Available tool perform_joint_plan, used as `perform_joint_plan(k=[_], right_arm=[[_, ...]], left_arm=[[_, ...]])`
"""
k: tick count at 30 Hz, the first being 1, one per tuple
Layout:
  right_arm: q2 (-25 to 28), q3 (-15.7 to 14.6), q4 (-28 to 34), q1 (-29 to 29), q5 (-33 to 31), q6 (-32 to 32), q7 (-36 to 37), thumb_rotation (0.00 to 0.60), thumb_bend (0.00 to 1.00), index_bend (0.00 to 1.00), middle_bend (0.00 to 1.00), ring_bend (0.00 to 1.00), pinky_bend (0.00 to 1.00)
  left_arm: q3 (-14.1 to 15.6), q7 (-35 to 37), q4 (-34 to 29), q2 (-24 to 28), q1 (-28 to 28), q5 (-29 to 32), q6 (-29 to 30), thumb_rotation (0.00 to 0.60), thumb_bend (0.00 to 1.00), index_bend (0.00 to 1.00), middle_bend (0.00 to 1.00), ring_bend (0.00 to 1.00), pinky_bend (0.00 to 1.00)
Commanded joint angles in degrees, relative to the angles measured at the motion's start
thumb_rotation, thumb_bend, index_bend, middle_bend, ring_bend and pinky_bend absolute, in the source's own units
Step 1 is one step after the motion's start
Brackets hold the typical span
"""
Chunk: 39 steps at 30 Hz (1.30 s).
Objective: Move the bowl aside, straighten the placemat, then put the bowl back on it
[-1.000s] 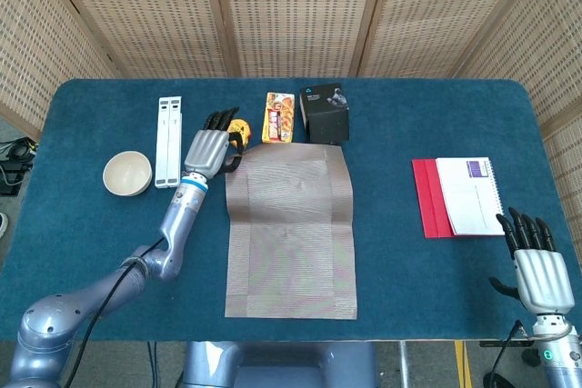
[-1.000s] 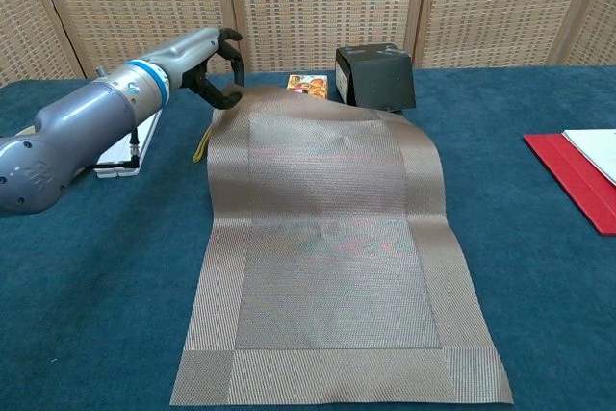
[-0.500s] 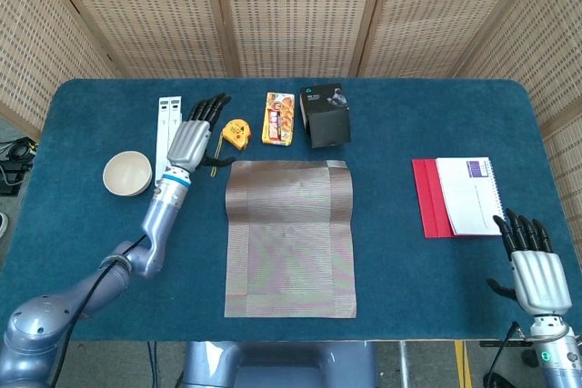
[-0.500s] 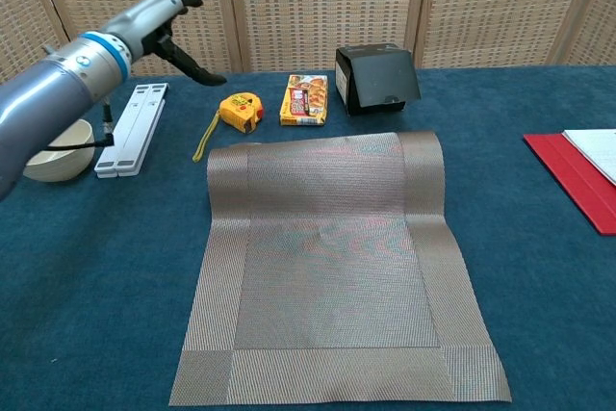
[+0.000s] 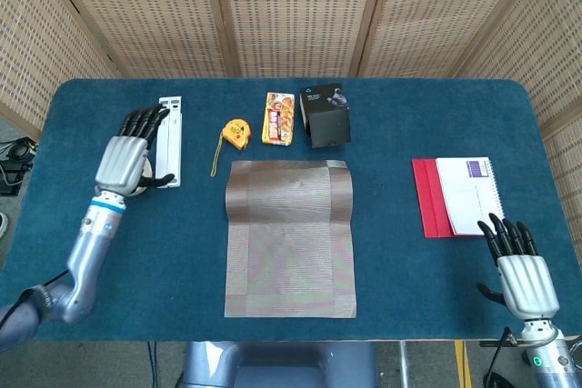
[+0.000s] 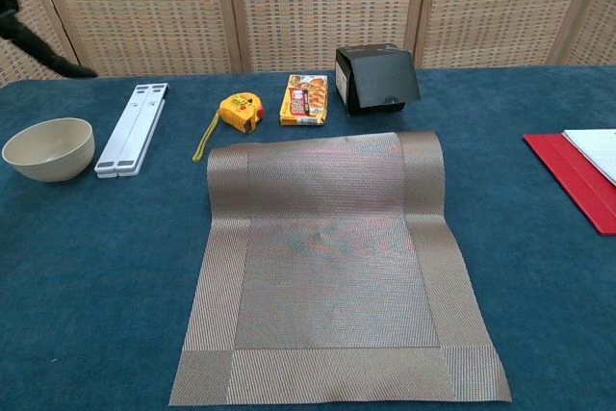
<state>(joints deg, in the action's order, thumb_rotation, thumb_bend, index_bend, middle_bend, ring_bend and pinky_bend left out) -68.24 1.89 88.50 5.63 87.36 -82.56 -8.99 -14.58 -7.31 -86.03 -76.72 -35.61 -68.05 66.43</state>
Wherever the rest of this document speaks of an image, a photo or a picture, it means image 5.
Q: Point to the white ceramic bowl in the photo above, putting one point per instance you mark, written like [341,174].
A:
[148,169]

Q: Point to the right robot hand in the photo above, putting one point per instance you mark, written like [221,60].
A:
[527,283]

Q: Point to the woven grey placemat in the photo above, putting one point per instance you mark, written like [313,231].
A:
[291,247]

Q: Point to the white folding stand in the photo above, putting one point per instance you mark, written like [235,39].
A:
[175,142]

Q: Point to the white spiral notebook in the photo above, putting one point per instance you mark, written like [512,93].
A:
[468,192]

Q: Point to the blue table cloth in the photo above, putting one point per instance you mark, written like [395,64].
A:
[159,247]

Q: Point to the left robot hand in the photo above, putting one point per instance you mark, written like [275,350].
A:
[120,161]

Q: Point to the white shoe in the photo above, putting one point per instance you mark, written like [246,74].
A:
[3,224]

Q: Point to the metal table leg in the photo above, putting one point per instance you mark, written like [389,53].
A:
[403,361]

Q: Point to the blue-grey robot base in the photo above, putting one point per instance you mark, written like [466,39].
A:
[282,365]

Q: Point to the red folder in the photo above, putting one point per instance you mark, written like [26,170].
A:
[427,197]

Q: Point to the yellow curry food box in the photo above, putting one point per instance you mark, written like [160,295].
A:
[277,117]

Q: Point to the yellow tape measure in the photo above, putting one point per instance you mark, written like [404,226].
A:
[236,132]

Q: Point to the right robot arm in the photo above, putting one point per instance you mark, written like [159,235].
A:
[552,361]

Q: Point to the black cardboard box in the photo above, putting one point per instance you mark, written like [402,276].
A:
[329,126]

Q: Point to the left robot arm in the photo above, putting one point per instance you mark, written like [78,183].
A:
[88,251]

